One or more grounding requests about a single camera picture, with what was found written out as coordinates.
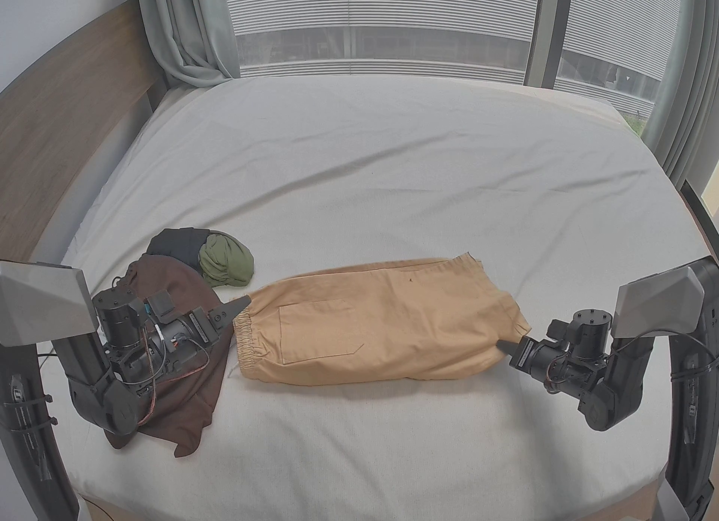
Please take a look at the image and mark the window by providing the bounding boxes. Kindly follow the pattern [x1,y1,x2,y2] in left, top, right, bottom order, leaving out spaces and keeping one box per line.
[216,0,693,122]

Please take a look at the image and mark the brown garment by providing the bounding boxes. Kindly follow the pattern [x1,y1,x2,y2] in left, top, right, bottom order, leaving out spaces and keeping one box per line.
[104,254,238,459]

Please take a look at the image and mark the black garment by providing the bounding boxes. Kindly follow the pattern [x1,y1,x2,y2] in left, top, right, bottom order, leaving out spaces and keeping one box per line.
[146,228,212,273]

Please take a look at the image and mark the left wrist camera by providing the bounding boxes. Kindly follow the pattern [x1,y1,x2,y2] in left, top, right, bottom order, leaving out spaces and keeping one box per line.
[146,290,176,324]

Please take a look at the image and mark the tan shorts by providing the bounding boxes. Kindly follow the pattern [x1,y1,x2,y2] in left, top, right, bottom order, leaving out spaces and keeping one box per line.
[232,252,533,385]

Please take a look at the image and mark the grey-green curtain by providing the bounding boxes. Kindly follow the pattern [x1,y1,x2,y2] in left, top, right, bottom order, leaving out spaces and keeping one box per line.
[640,0,719,189]
[132,0,243,88]

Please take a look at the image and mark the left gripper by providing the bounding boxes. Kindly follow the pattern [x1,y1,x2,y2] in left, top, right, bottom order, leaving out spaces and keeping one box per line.
[161,308,226,354]

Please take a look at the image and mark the bed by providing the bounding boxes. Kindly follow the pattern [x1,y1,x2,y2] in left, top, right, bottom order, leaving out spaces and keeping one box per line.
[0,0,719,521]

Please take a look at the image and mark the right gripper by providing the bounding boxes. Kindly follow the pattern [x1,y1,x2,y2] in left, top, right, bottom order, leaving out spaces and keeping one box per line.
[508,337,555,382]

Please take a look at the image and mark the green garment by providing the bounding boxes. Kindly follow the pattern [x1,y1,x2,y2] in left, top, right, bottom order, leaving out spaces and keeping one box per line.
[198,232,257,288]

